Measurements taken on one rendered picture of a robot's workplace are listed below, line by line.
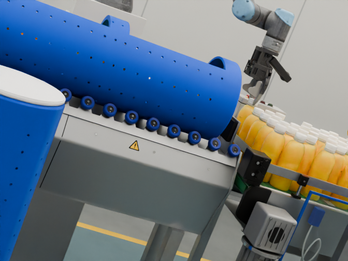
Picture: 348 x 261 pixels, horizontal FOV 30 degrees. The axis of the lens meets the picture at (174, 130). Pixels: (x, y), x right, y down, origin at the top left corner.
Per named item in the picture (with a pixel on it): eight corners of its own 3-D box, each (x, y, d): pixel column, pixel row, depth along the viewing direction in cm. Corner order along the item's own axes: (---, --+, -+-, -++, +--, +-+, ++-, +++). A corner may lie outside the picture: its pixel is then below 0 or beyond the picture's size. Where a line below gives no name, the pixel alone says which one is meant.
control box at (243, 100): (225, 114, 263) (235, 90, 261) (267, 129, 270) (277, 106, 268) (233, 121, 254) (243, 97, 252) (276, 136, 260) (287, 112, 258)
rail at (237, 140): (224, 133, 250) (227, 126, 250) (226, 134, 251) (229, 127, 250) (261, 169, 213) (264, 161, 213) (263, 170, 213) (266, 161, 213)
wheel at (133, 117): (125, 110, 209) (127, 107, 207) (138, 114, 210) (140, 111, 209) (122, 122, 207) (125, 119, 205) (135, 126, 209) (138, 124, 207)
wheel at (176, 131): (167, 123, 214) (170, 121, 212) (179, 127, 215) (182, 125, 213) (165, 135, 212) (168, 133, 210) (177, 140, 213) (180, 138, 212)
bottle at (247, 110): (233, 144, 254) (251, 101, 250) (246, 152, 249) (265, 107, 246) (221, 142, 249) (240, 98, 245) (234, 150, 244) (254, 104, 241)
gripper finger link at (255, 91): (242, 101, 242) (249, 77, 242) (255, 106, 244) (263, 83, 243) (245, 102, 239) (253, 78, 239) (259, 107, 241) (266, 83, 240)
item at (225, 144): (213, 144, 234) (226, 112, 232) (219, 146, 235) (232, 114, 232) (221, 153, 225) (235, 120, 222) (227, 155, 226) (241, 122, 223)
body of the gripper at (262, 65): (242, 73, 245) (255, 43, 243) (261, 81, 248) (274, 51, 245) (249, 77, 238) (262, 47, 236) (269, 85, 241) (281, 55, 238)
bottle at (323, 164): (318, 203, 221) (341, 154, 218) (299, 194, 222) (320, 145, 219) (317, 199, 228) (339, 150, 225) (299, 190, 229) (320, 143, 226)
